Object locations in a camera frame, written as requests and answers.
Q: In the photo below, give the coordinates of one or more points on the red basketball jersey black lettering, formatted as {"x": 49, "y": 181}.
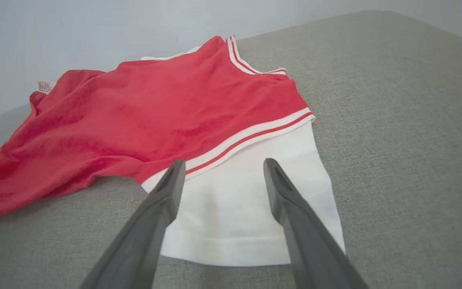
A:
{"x": 155, "y": 116}

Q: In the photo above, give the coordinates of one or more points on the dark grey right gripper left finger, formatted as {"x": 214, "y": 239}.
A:
{"x": 142, "y": 241}

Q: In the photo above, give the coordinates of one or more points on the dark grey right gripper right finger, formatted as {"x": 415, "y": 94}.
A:
{"x": 311, "y": 245}

